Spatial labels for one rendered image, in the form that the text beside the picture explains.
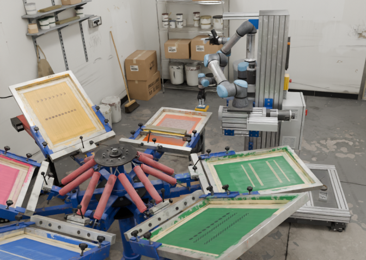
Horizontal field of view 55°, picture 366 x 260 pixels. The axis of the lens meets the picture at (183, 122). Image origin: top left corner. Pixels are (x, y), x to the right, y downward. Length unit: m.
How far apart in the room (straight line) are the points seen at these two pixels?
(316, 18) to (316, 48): 0.50
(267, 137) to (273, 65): 0.73
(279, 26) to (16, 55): 2.96
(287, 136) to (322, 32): 3.27
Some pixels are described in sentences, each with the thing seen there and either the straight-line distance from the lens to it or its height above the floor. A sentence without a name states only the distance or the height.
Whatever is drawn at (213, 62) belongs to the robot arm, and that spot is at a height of 1.59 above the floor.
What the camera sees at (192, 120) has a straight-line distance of 3.64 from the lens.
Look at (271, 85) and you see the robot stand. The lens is 3.29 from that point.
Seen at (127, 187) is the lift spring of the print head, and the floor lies 1.20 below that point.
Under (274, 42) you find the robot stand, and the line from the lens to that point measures 3.17.
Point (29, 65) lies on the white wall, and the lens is 4.69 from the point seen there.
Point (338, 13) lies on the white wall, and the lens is 6.40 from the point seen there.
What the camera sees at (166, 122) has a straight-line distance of 3.63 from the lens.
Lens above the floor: 2.60
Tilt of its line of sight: 27 degrees down
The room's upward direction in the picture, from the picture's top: 3 degrees counter-clockwise
